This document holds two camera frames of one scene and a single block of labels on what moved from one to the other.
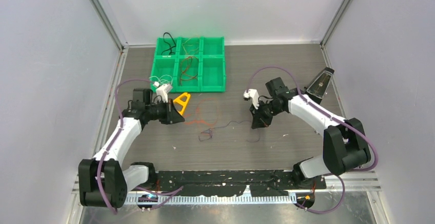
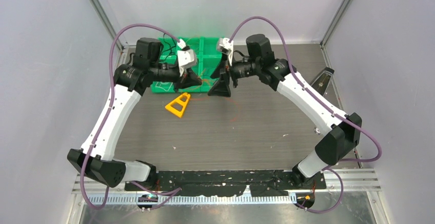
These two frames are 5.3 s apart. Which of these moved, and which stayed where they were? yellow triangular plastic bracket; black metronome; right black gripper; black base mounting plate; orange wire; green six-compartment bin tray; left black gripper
Moved: left black gripper; right black gripper; orange wire
Stayed: yellow triangular plastic bracket; black base mounting plate; black metronome; green six-compartment bin tray
